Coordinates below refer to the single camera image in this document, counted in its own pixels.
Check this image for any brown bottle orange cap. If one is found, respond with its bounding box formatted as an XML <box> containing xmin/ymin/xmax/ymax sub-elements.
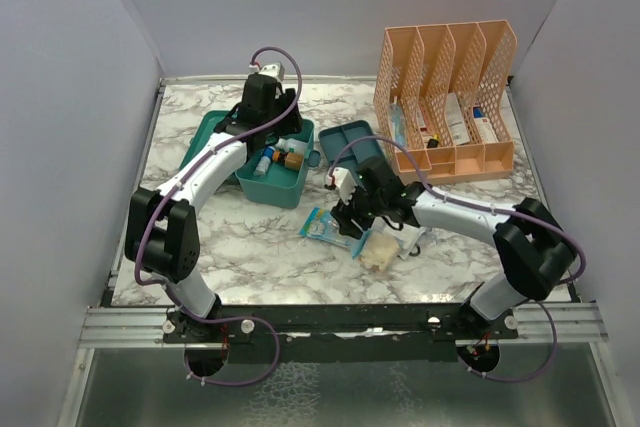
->
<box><xmin>272</xmin><ymin>150</ymin><xmax>304</xmax><ymax>171</ymax></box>

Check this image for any blue cotton swab packet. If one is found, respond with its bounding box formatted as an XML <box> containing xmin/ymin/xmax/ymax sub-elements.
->
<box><xmin>299</xmin><ymin>207</ymin><xmax>366</xmax><ymax>258</ymax></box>

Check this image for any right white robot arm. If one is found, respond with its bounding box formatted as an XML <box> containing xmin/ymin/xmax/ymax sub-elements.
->
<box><xmin>325</xmin><ymin>157</ymin><xmax>578</xmax><ymax>338</ymax></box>

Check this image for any white bottle blue cap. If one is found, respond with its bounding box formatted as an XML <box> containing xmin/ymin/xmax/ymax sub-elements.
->
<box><xmin>253</xmin><ymin>146</ymin><xmax>275</xmax><ymax>177</ymax></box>

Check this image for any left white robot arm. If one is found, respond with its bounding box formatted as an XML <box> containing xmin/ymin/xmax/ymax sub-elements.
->
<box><xmin>124</xmin><ymin>63</ymin><xmax>302</xmax><ymax>342</ymax></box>

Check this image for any cream cotton ball bag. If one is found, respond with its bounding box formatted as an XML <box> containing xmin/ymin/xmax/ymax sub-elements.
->
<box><xmin>359</xmin><ymin>231</ymin><xmax>400</xmax><ymax>272</ymax></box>

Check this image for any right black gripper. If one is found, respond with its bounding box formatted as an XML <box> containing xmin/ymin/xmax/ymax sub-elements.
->
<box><xmin>331</xmin><ymin>179</ymin><xmax>386</xmax><ymax>238</ymax></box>

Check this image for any white gauze packet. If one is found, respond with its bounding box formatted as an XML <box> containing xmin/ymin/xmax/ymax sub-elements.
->
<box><xmin>393</xmin><ymin>225</ymin><xmax>431</xmax><ymax>260</ymax></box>

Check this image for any teal medicine kit box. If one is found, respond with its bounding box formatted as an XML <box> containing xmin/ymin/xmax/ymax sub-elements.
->
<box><xmin>179</xmin><ymin>109</ymin><xmax>322</xmax><ymax>210</ymax></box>

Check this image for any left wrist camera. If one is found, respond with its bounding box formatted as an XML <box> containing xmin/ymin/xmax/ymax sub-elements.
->
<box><xmin>249</xmin><ymin>62</ymin><xmax>285</xmax><ymax>82</ymax></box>

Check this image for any small white grey-cap bottle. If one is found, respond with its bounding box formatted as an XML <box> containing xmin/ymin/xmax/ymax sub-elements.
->
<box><xmin>275</xmin><ymin>138</ymin><xmax>308</xmax><ymax>155</ymax></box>

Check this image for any dark blue divided tray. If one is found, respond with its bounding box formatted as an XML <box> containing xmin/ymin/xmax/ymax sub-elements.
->
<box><xmin>317</xmin><ymin>120</ymin><xmax>386</xmax><ymax>183</ymax></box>

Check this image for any blue item in rack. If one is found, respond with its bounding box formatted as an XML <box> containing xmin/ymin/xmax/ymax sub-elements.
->
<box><xmin>389</xmin><ymin>96</ymin><xmax>407</xmax><ymax>146</ymax></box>

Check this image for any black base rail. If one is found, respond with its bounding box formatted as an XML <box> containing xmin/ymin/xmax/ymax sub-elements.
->
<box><xmin>163</xmin><ymin>303</ymin><xmax>518</xmax><ymax>364</ymax></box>

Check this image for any peach file organizer rack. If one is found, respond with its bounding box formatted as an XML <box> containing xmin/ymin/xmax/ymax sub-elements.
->
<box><xmin>373</xmin><ymin>20</ymin><xmax>517</xmax><ymax>184</ymax></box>

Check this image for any white red medicine box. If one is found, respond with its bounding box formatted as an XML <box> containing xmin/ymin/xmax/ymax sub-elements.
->
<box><xmin>472</xmin><ymin>106</ymin><xmax>499</xmax><ymax>143</ymax></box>

